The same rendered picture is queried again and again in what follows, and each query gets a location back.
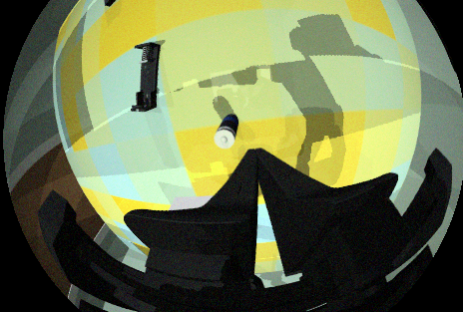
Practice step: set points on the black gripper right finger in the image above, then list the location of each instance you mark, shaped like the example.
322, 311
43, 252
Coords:
302, 210

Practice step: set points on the black cylindrical battery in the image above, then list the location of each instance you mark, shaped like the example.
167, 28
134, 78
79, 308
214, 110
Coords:
225, 135

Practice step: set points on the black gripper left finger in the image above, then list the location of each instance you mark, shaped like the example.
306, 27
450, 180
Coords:
225, 225

